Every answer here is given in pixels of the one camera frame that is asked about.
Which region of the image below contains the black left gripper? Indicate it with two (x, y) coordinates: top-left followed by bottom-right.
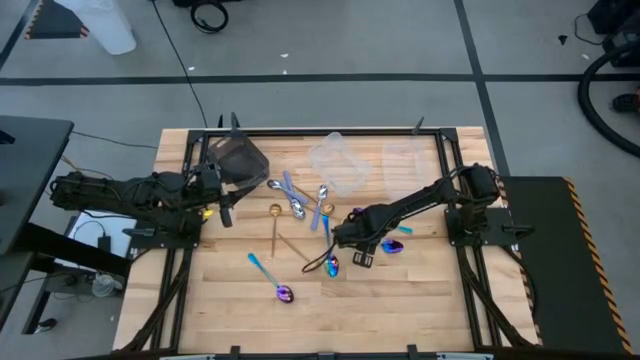
(192, 162), (267, 206)

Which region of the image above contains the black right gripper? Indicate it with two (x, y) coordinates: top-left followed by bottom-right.
(332, 207), (386, 251)

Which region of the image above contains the silver spoon lavender handle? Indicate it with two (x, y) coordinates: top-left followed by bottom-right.
(309, 183), (330, 233)
(266, 178), (311, 206)
(282, 169), (307, 221)

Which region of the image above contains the dark smoked plastic bin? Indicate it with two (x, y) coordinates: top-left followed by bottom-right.
(206, 127), (272, 192)

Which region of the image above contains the clear plastic bin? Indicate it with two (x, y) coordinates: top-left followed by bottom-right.
(382, 137), (435, 201)
(307, 130), (375, 200)

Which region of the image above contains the white flat box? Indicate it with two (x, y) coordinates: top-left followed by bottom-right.
(67, 210), (139, 270)

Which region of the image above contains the white plastic container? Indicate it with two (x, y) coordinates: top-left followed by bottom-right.
(53, 0), (138, 56)

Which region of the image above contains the black desk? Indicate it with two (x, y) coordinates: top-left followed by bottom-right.
(0, 115), (132, 335)

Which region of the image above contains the large black hazard-edged mat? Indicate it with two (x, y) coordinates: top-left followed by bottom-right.
(499, 175), (635, 355)

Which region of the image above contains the small black hazard-striped mat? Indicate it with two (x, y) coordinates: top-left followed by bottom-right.
(23, 0), (91, 41)

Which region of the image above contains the orange black tool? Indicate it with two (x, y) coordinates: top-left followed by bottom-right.
(612, 89), (640, 114)

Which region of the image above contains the black floor equipment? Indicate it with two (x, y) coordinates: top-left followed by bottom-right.
(587, 0), (640, 69)

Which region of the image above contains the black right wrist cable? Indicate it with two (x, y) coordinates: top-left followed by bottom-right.
(301, 238), (337, 275)

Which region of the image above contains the black aluminium table frame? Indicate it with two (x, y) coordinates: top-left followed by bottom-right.
(117, 127), (541, 360)

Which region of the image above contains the thin black floor cable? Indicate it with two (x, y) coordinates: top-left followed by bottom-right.
(69, 130), (160, 150)

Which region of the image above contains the long black floor cable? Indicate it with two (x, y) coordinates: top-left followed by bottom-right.
(149, 0), (210, 129)

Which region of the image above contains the coiled black cable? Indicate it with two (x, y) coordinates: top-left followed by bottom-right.
(188, 0), (230, 35)

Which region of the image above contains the thick black hose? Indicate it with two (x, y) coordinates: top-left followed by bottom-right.
(577, 42), (640, 160)

